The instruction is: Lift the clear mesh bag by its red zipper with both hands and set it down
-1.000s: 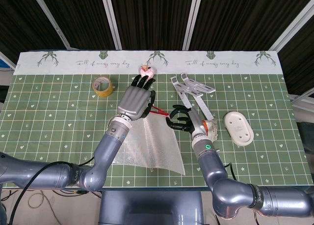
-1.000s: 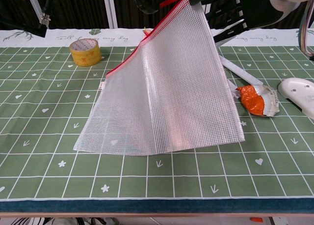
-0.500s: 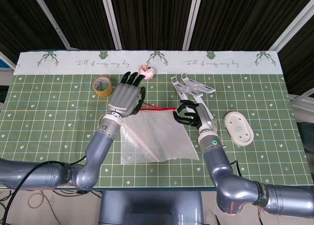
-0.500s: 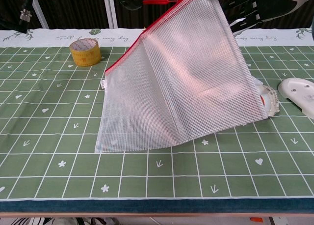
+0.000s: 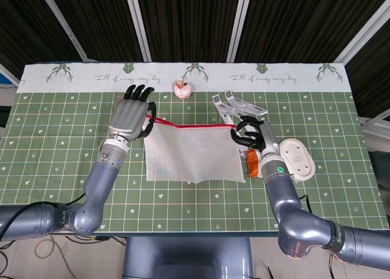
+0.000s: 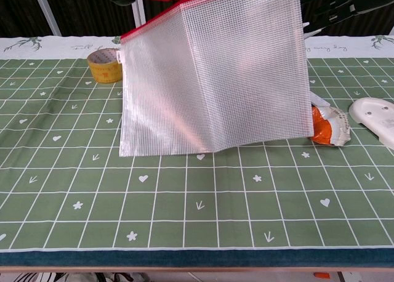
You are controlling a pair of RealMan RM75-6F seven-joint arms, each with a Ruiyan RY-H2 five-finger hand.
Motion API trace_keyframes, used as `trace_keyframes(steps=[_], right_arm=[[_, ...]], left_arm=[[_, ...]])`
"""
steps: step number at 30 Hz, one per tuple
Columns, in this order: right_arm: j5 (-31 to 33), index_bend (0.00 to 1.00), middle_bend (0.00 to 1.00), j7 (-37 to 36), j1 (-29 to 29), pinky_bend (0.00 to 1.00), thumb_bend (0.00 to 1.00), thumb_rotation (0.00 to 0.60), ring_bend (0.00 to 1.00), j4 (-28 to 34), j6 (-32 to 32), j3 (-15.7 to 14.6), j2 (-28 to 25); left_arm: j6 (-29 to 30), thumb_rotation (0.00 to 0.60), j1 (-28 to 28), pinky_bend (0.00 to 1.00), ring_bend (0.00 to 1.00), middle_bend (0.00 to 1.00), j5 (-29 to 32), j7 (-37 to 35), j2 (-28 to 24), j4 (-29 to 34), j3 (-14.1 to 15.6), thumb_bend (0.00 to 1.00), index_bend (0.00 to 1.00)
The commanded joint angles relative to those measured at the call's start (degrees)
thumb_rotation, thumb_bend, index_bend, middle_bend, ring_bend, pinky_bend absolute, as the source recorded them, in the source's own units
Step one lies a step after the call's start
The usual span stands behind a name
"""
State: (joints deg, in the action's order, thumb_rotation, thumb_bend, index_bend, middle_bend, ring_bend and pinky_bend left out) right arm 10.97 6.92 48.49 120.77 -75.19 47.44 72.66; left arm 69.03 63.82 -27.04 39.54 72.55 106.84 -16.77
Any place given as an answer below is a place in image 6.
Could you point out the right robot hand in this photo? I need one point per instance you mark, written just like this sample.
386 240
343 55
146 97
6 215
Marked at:
338 2

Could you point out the clear mesh zipper pouch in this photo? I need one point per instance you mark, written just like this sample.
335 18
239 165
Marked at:
215 78

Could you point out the white folding stand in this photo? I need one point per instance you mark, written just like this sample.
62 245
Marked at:
320 100

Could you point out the white oval plastic device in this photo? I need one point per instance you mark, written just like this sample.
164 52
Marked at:
374 114

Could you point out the orange white crumpled packet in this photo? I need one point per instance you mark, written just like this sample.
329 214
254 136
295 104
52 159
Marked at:
335 128

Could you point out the green grid tablecloth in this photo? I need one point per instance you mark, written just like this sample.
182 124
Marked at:
215 202

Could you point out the yellow tape roll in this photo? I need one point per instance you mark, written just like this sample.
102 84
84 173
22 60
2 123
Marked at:
103 69

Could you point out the small orange object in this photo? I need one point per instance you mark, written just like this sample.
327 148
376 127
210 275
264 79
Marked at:
321 276

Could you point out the black white clutter under table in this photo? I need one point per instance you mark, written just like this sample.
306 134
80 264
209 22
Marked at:
77 277

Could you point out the slanted white frame post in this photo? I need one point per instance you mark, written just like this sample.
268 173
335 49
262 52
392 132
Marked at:
46 9

